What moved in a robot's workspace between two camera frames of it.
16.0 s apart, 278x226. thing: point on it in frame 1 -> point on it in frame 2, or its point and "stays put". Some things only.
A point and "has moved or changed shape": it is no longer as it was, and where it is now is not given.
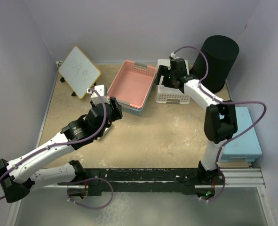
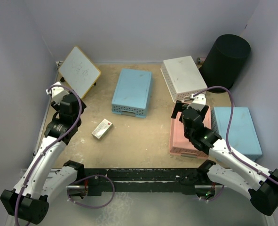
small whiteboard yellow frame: x=79 y=72 stays put
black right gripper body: x=168 y=79 -> x=185 y=105
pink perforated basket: x=131 y=84 -> x=180 y=145
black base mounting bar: x=161 y=181 stays put
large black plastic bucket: x=221 y=52 has moved or changed shape
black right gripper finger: x=161 y=70 -> x=178 y=107
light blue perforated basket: x=246 y=148 stays put
